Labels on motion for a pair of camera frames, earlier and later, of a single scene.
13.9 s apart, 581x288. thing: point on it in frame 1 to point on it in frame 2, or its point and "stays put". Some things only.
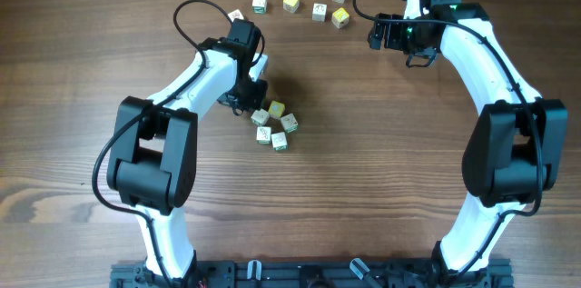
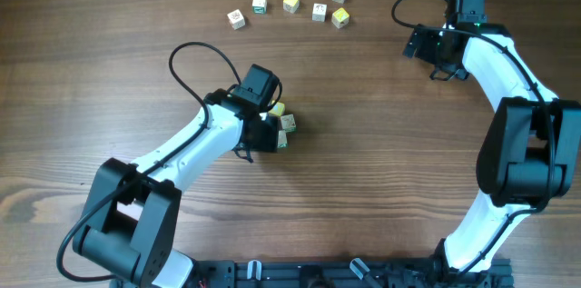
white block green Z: [279, 141] stays put
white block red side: [320, 12] stays put
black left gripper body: [248, 94] to [266, 136]
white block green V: [290, 123] stays put
